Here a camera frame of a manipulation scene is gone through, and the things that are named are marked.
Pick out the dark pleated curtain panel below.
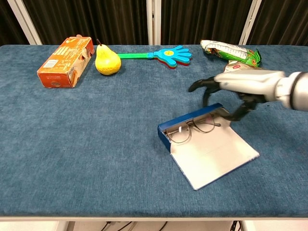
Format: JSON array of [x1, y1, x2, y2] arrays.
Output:
[[246, 0, 308, 46], [160, 0, 253, 46], [23, 0, 148, 46], [0, 0, 31, 46]]

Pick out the gold foil snack bag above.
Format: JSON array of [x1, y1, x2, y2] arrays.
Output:
[[222, 60, 265, 74]]

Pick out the green snack bag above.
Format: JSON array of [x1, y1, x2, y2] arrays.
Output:
[[200, 39, 262, 68]]

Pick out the yellow toy pear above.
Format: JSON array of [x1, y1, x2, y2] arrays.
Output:
[[94, 38, 122, 76]]

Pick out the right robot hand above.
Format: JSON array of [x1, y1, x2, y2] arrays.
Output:
[[188, 69, 286, 122]]

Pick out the blue table mat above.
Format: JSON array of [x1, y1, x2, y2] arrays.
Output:
[[0, 44, 308, 218]]

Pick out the orange carton box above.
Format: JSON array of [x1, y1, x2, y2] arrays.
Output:
[[37, 35, 95, 89]]

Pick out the blue glasses case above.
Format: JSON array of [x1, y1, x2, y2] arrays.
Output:
[[157, 103, 260, 191]]

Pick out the blue hand clapper toy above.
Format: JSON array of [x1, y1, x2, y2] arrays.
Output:
[[117, 45, 193, 70]]

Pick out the wire-rimmed eyeglasses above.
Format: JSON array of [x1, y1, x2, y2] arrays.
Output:
[[165, 113, 221, 145]]

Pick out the white frame post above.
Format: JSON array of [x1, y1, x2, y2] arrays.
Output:
[[6, 0, 43, 46], [146, 0, 162, 46], [238, 0, 262, 46]]

